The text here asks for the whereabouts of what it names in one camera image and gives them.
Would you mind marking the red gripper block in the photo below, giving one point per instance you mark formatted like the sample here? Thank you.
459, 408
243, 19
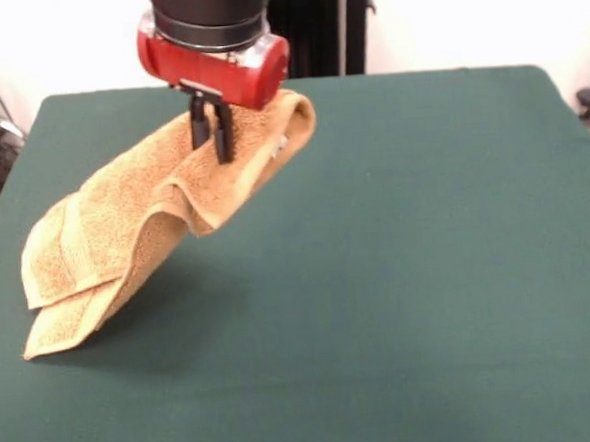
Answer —
215, 70

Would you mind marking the tan terry towel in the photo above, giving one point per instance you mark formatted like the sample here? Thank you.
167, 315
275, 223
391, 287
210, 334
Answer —
124, 216

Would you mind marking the dark green table cloth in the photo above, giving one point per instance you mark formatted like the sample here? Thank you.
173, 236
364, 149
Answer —
428, 273

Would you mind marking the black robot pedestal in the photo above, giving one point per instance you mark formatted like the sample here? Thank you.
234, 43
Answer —
323, 29

